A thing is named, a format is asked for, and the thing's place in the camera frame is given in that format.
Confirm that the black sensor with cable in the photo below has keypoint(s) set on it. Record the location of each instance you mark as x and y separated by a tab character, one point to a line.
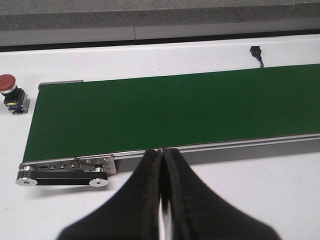
256	52

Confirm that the aluminium conveyor side rail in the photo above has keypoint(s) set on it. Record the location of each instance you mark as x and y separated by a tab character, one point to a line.
245	143

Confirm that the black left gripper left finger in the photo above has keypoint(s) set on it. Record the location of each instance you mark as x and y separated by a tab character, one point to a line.
131	214

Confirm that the steel conveyor end plate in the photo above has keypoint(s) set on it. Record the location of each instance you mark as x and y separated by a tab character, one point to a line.
83	163

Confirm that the green conveyor belt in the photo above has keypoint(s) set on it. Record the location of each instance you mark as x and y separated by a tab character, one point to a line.
110	116

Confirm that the black conveyor drive belt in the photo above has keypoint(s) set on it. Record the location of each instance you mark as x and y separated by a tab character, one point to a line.
30	178

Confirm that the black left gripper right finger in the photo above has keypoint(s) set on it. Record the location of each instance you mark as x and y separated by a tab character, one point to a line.
194	212

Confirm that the left grey stone slab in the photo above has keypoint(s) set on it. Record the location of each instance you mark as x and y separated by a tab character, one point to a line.
21	15

